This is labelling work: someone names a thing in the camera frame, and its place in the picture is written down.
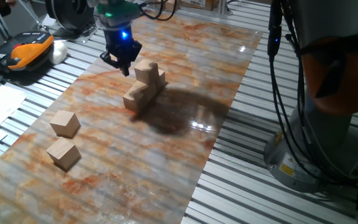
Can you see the aluminium frame beam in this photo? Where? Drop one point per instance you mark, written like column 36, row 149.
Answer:
column 222, row 6

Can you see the white computer mouse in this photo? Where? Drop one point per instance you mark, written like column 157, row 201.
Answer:
column 57, row 52

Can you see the spare wooden block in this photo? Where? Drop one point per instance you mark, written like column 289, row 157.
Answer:
column 170, row 5

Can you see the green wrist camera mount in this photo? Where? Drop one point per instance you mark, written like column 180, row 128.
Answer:
column 117, row 11

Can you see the person hand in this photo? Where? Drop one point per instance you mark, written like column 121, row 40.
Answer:
column 11, row 2

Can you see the orange marble pattern mat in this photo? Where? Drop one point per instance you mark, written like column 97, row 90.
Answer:
column 120, row 155

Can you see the orange black teach pendant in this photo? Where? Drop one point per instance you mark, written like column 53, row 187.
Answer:
column 23, row 51

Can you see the wooden cube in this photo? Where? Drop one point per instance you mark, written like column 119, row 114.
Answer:
column 64, row 123
column 146, row 71
column 63, row 153
column 162, row 79
column 146, row 90
column 134, row 101

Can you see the brown cardboard box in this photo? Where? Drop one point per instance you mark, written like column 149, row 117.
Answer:
column 199, row 3

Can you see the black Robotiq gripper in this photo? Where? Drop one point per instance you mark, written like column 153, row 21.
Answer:
column 121, row 43

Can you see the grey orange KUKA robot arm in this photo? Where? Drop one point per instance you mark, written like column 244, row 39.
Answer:
column 331, row 93

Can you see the black round spool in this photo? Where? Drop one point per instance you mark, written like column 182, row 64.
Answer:
column 70, row 12

